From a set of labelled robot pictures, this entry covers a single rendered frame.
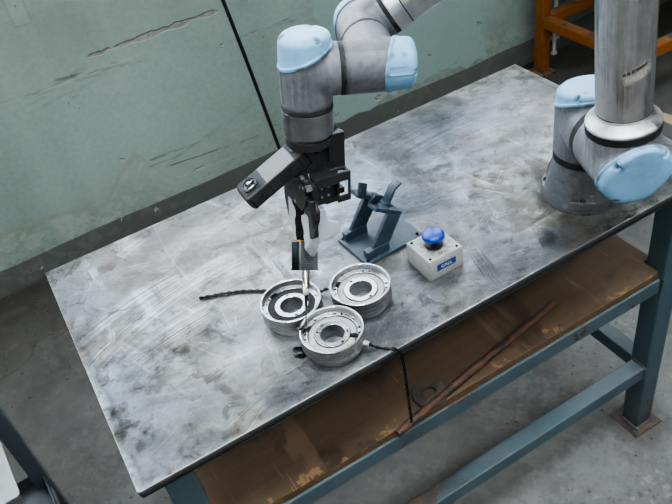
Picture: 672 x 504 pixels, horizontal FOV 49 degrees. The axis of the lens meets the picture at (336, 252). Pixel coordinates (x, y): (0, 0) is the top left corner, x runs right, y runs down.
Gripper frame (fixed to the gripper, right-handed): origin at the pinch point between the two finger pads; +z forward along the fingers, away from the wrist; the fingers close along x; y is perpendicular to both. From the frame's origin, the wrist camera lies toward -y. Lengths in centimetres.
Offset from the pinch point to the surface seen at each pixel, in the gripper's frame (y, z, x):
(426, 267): 19.6, 7.5, -7.4
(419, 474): 31, 90, 6
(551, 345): 47, 34, -14
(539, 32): 188, 50, 147
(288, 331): -6.2, 11.9, -5.3
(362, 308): 5.5, 8.9, -9.6
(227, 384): -18.5, 15.5, -7.8
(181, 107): 27, 47, 156
